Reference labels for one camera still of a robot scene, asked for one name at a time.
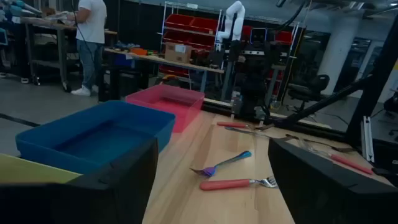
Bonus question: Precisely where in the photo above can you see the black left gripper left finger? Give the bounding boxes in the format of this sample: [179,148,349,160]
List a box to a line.
[0,138,160,224]

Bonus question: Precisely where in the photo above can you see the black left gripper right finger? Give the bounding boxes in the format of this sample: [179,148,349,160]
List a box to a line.
[267,138,398,224]

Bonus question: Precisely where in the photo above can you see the red-handled metal fork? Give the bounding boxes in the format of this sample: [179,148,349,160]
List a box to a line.
[216,121,275,131]
[297,139,374,175]
[199,175,279,192]

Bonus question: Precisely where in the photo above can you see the silver metal fork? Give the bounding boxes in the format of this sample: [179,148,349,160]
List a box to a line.
[224,126,295,141]

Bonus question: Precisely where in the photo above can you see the iridescent blue fork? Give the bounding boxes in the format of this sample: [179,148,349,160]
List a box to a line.
[190,150,253,179]

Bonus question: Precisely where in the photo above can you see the blue plastic bin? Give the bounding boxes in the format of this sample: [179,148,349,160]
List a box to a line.
[14,100,177,175]

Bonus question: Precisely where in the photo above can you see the yellow plastic bin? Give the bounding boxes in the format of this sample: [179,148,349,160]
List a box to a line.
[0,153,82,185]

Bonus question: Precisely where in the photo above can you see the silver aluminium extrusion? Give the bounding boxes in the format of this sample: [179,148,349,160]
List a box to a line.
[360,115,376,163]

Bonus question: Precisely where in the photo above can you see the black office chair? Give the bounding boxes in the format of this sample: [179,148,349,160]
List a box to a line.
[287,73,331,113]

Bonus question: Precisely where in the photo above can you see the pink plastic bin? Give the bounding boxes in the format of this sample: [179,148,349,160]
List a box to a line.
[125,84,206,134]

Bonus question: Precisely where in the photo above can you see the small orange object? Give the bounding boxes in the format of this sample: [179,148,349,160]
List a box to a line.
[129,47,149,57]

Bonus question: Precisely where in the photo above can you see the long wooden workbench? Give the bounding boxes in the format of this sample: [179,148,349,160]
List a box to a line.
[104,48,224,103]

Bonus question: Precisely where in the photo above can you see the cardboard box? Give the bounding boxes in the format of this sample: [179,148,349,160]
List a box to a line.
[164,42,193,64]

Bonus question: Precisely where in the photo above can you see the person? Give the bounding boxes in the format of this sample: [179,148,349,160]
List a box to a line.
[66,0,108,97]

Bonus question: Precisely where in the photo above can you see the rack with red bins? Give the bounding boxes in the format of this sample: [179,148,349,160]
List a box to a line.
[161,1,293,78]

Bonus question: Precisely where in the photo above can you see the blue grey tubes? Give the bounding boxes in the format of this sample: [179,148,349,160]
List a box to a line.
[0,0,43,22]

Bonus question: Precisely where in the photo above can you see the thick black hanging cable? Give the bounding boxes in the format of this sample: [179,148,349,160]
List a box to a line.
[275,0,308,32]

